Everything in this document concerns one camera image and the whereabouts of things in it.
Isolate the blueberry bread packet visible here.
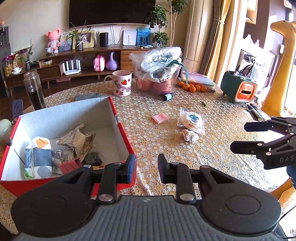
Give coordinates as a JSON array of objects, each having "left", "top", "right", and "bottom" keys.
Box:
[{"left": 177, "top": 108, "right": 205, "bottom": 135}]

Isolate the white blue tissue pack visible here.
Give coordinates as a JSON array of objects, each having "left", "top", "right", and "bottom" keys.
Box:
[{"left": 24, "top": 137, "right": 52, "bottom": 179}]

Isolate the white printed snack bag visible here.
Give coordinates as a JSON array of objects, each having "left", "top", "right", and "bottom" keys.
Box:
[{"left": 51, "top": 148, "right": 74, "bottom": 175}]

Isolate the yellow giraffe chair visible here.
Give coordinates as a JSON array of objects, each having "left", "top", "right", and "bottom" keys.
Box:
[{"left": 261, "top": 21, "right": 295, "bottom": 116}]

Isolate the red cardboard box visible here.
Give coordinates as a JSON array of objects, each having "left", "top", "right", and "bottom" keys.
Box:
[{"left": 1, "top": 97, "right": 137, "bottom": 196}]

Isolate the grey remote control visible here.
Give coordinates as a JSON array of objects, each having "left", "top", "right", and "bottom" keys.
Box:
[{"left": 246, "top": 104, "right": 265, "bottom": 121}]

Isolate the small blue label bottle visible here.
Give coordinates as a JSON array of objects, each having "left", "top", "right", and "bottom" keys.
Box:
[{"left": 162, "top": 93, "right": 175, "bottom": 101}]

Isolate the grey folded cloth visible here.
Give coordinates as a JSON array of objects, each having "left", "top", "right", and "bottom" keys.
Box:
[{"left": 74, "top": 93, "right": 103, "bottom": 101}]

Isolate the pink strawberry mug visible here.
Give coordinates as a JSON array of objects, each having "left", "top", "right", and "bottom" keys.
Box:
[{"left": 103, "top": 70, "right": 132, "bottom": 97}]

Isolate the clear plastic bag bin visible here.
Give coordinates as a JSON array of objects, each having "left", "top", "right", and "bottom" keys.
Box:
[{"left": 129, "top": 47, "right": 183, "bottom": 96}]

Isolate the purple vase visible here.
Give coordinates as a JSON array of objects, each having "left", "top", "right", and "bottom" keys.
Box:
[{"left": 106, "top": 51, "right": 117, "bottom": 71}]

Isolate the white router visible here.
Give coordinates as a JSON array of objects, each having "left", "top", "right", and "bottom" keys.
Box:
[{"left": 62, "top": 59, "right": 81, "bottom": 76}]

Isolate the pink round bag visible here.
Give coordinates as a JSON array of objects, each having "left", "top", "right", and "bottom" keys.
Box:
[{"left": 93, "top": 55, "right": 105, "bottom": 72}]

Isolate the glass bottle dark liquid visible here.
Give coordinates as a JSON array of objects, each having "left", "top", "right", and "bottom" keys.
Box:
[{"left": 23, "top": 70, "right": 46, "bottom": 110}]

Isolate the wooden tv cabinet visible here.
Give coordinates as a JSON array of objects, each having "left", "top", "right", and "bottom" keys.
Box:
[{"left": 3, "top": 45, "right": 158, "bottom": 93}]

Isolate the black speaker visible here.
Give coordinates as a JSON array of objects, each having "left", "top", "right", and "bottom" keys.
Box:
[{"left": 99, "top": 32, "right": 108, "bottom": 47}]

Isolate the framed photo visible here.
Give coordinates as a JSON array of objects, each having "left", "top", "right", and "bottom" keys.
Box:
[{"left": 72, "top": 30, "right": 95, "bottom": 50}]

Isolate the potted grass plant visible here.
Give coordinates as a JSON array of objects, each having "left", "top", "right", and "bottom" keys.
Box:
[{"left": 65, "top": 22, "right": 94, "bottom": 51}]

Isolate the pink pig plush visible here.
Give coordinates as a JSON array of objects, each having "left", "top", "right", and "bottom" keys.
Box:
[{"left": 46, "top": 29, "right": 61, "bottom": 54}]

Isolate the tall green potted plant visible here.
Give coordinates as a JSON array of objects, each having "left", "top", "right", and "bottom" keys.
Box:
[{"left": 146, "top": 0, "right": 188, "bottom": 48}]

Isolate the black television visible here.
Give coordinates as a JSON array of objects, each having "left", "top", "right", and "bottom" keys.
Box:
[{"left": 69, "top": 0, "right": 156, "bottom": 27}]

